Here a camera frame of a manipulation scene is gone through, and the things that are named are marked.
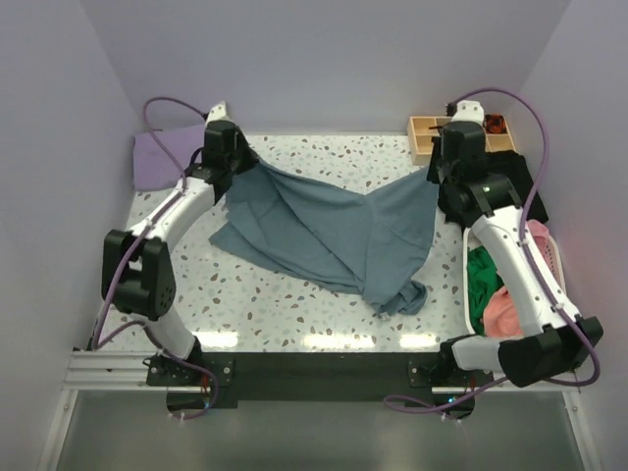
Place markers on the blue t-shirt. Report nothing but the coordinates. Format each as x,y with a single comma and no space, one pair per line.
367,244

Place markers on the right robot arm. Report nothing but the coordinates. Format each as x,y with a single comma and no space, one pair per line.
555,337

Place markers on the black folded garment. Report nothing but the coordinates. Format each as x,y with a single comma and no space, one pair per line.
513,165

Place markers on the orange black scrunchie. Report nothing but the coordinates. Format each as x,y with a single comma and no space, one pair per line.
495,124

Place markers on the green garment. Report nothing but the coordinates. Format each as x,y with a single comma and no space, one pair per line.
482,282

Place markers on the folded purple t-shirt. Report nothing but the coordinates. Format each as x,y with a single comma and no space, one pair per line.
153,169

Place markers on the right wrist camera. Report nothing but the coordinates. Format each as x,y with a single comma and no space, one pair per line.
466,111

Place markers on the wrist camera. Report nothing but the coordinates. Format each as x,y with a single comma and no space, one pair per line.
466,111
218,113

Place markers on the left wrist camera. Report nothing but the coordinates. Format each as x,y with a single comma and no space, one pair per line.
218,113

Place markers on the pink t-shirt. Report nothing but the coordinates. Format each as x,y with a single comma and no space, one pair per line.
500,318

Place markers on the wooden compartment tray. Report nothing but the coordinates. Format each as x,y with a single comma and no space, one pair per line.
421,131

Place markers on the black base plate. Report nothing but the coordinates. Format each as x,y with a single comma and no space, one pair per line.
303,376

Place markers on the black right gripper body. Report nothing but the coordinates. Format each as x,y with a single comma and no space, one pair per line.
439,172

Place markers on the aluminium rail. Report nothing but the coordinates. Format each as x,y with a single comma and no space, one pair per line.
106,371

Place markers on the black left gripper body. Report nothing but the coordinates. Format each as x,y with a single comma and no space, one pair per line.
242,159

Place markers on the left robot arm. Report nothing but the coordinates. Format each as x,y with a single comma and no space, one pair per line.
138,277

